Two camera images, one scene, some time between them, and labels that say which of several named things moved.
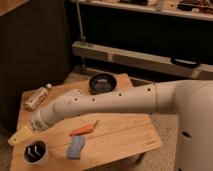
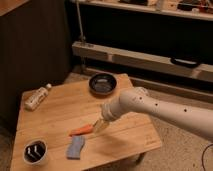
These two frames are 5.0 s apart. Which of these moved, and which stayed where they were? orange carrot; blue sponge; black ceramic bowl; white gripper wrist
Moved: white gripper wrist
Stayed: black ceramic bowl; orange carrot; blue sponge
